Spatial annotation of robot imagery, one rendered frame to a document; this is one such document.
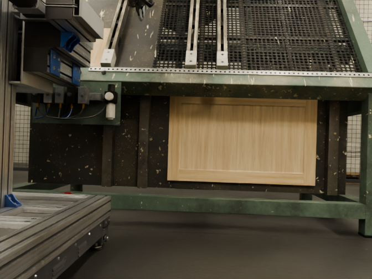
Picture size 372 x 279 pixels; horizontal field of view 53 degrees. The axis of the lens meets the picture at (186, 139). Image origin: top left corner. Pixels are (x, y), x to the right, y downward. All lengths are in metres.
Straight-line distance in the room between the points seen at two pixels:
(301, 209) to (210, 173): 0.57
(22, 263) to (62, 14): 0.77
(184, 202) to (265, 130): 0.67
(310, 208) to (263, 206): 0.26
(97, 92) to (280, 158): 1.16
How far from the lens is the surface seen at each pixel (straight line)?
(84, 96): 2.05
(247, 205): 2.10
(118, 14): 2.59
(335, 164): 2.37
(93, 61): 2.32
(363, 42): 2.53
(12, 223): 1.25
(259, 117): 2.31
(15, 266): 0.97
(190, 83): 2.06
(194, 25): 2.44
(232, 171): 2.29
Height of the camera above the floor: 0.48
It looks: 1 degrees up
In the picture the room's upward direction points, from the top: 2 degrees clockwise
